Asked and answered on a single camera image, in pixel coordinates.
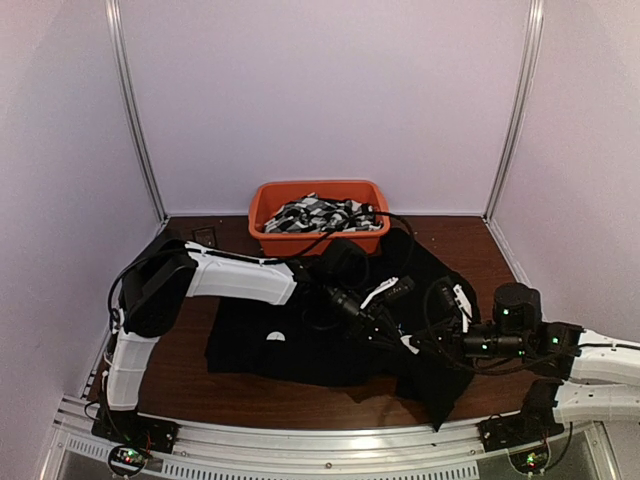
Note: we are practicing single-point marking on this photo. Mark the black brooch display tray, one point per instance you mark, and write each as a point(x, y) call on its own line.
point(205, 236)

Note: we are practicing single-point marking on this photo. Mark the right aluminium corner post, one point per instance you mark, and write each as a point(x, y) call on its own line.
point(529, 60)

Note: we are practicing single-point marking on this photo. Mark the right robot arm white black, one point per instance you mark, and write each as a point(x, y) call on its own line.
point(582, 374)

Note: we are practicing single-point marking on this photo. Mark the round picture brooch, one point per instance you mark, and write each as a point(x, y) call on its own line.
point(276, 336)

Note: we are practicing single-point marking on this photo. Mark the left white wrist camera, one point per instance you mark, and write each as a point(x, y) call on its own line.
point(389, 291)

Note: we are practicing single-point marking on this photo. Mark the aluminium front rail frame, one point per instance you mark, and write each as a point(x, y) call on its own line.
point(245, 427)

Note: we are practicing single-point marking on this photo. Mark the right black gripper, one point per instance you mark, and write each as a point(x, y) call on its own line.
point(451, 336)

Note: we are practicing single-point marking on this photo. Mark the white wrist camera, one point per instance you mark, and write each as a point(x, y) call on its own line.
point(457, 299)
point(389, 291)

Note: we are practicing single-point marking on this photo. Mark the black t-shirt blue logo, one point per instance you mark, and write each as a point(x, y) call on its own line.
point(316, 350)

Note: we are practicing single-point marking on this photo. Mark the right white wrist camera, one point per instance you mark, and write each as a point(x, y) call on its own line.
point(457, 299)

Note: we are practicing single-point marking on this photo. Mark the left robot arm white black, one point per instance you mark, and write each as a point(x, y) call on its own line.
point(146, 297)

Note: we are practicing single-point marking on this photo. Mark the aluminium corner post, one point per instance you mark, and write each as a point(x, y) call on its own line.
point(529, 60)
point(123, 70)

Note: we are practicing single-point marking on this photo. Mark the left aluminium corner post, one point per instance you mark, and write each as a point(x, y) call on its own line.
point(123, 70)

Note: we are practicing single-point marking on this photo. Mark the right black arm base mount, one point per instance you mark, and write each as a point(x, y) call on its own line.
point(509, 431)

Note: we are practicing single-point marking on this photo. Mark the orange plastic bin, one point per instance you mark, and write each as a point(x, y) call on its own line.
point(270, 197)

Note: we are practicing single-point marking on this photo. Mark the black white checkered shirt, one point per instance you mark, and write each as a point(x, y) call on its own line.
point(315, 214)

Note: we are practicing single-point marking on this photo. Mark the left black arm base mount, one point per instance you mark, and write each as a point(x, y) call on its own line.
point(132, 429)

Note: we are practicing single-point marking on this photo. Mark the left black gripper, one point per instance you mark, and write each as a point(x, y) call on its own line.
point(368, 323)

